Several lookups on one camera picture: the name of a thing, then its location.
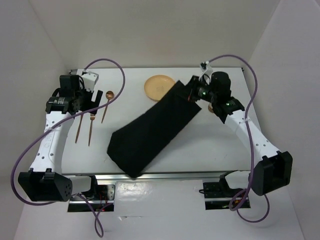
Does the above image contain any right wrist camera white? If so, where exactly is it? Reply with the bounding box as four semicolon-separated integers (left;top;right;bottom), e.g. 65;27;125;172
199;60;213;80

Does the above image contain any yellow plate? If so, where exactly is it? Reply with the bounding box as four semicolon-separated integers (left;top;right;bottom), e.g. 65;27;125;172
144;74;176;102

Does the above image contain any copper spoon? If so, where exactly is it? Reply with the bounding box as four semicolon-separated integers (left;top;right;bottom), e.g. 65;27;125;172
100;90;115;124

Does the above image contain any copper knife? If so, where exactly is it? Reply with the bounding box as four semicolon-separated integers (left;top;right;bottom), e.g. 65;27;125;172
75;115;83;144

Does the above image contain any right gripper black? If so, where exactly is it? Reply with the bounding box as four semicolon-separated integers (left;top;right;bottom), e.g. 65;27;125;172
175;74;218;103

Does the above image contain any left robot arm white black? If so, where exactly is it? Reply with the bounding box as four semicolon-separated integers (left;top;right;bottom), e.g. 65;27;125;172
18;71;103;202

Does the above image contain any aluminium rail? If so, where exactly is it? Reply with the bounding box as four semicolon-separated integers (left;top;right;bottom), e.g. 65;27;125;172
64;171;234;182
69;69;78;75

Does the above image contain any aluminium front rail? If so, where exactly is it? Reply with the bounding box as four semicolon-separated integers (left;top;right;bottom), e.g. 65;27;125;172
64;171;234;182

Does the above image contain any metal cup copper base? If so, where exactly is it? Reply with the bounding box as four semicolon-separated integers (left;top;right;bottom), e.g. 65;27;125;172
208;104;214;113

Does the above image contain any black cloth placemat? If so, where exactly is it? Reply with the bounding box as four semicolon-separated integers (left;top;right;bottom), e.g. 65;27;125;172
107;81;201;179

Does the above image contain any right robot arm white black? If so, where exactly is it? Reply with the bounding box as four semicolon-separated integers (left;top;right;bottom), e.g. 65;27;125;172
186;71;293;196

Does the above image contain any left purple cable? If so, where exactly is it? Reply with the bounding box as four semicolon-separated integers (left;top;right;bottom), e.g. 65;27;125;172
9;58;126;238

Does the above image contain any aluminium left rail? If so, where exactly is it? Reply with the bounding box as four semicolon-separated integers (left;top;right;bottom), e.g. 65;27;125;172
69;69;78;75

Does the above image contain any copper fork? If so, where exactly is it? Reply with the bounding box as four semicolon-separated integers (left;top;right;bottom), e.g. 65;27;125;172
88;113;96;146

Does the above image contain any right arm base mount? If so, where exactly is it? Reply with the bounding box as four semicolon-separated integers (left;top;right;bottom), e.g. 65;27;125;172
198;171;243;210

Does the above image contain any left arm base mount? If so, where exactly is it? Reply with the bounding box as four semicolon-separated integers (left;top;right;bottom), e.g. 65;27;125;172
67;183;116;213

